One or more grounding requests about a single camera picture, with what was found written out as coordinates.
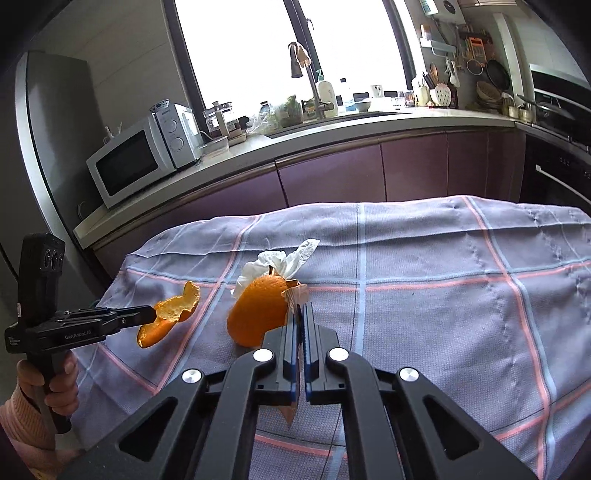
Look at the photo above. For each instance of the metal strainer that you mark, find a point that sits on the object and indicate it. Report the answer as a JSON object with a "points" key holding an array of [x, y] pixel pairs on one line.
{"points": [[474, 66]]}

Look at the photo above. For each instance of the glass french press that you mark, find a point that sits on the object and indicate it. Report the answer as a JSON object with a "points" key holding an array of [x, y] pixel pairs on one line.
{"points": [[221, 120]]}

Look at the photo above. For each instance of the clear plastic container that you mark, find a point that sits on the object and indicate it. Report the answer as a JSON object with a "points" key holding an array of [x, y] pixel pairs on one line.
{"points": [[214, 145]]}

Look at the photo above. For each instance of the pale stone countertop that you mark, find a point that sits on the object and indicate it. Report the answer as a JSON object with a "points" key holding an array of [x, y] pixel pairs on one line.
{"points": [[323, 127]]}

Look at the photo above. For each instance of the black frying pan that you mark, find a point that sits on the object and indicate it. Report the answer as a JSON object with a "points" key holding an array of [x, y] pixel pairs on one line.
{"points": [[497, 74]]}

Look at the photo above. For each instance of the white soap bottle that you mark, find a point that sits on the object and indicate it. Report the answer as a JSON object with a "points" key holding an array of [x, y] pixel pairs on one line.
{"points": [[327, 92]]}

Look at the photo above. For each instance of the glass jar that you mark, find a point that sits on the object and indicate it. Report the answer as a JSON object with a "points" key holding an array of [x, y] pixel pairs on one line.
{"points": [[265, 110]]}

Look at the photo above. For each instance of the white crumpled tissue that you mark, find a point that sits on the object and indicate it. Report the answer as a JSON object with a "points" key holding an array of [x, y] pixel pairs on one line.
{"points": [[258, 267]]}

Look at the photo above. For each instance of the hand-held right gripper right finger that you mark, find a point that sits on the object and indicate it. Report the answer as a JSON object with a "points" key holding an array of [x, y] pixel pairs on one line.
{"points": [[308, 387]]}

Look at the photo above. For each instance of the clear bottle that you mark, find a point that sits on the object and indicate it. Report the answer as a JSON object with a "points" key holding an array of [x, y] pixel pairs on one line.
{"points": [[346, 94]]}

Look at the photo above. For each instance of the person's left forearm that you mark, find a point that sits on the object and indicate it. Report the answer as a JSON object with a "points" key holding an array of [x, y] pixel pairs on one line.
{"points": [[23, 424]]}

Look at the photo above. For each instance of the stack of bowls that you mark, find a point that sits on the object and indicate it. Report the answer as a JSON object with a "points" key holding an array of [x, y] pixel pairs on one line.
{"points": [[488, 92]]}

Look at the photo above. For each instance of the orange grater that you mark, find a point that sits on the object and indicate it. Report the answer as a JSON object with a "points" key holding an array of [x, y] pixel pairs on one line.
{"points": [[478, 48]]}

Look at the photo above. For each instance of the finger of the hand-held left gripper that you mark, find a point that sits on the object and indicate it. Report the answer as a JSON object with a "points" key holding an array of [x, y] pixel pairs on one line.
{"points": [[136, 317]]}

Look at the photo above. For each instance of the clear brown wrapper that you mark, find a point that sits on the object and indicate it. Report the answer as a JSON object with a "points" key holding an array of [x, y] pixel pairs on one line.
{"points": [[295, 295]]}

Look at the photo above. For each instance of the white wall shelf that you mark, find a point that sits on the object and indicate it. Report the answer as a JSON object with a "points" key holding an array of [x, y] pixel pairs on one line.
{"points": [[437, 45]]}

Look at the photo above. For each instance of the white water heater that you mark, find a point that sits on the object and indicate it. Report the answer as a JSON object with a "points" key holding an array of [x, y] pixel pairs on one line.
{"points": [[443, 6]]}

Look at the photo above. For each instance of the white bowl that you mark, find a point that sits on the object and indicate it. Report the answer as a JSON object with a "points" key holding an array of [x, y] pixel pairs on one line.
{"points": [[363, 105]]}

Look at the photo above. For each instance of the metal kitchen faucet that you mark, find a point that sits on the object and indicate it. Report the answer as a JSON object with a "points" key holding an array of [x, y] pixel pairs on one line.
{"points": [[315, 92]]}

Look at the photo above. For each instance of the purple kitchen cabinet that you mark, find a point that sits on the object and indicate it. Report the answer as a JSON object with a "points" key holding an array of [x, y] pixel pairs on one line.
{"points": [[332, 175]]}

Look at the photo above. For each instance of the white mug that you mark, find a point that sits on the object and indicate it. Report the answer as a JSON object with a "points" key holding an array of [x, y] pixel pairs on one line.
{"points": [[376, 91]]}

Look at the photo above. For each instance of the orange peel piece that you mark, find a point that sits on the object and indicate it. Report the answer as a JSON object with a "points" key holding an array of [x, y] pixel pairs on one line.
{"points": [[171, 318]]}

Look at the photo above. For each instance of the kitchen window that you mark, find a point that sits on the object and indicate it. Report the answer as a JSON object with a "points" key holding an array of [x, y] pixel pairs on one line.
{"points": [[240, 55]]}

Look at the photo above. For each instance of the beige cloth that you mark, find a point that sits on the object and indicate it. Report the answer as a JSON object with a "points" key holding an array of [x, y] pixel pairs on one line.
{"points": [[303, 54]]}

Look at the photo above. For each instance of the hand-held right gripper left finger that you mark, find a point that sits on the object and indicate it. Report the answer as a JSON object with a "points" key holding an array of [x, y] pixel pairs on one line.
{"points": [[294, 387]]}

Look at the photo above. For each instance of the person's left hand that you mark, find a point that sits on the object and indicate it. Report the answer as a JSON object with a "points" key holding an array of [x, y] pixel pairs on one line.
{"points": [[67, 387]]}

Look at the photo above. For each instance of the white microwave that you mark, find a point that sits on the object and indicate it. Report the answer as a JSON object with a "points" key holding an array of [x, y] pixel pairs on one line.
{"points": [[124, 161]]}

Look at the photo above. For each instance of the silver refrigerator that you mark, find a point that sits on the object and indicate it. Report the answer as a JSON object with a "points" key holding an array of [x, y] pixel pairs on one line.
{"points": [[51, 138]]}

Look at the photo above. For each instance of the large orange peel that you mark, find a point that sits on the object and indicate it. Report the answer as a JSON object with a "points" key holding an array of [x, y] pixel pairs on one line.
{"points": [[256, 309]]}

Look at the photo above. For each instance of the spotted cutting board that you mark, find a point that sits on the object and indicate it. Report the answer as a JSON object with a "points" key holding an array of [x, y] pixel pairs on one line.
{"points": [[442, 94]]}

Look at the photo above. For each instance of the black kitchen range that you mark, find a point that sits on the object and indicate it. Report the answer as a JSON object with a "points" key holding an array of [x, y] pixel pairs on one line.
{"points": [[558, 175]]}

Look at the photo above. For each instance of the checked grey tablecloth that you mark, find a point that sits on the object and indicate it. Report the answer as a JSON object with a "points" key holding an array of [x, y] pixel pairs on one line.
{"points": [[438, 323]]}

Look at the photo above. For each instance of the bag of greens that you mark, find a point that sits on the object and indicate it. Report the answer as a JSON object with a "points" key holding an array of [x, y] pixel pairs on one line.
{"points": [[288, 113]]}

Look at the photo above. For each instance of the clear plastic bag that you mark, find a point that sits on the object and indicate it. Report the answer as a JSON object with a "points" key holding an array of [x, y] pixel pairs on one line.
{"points": [[261, 123]]}

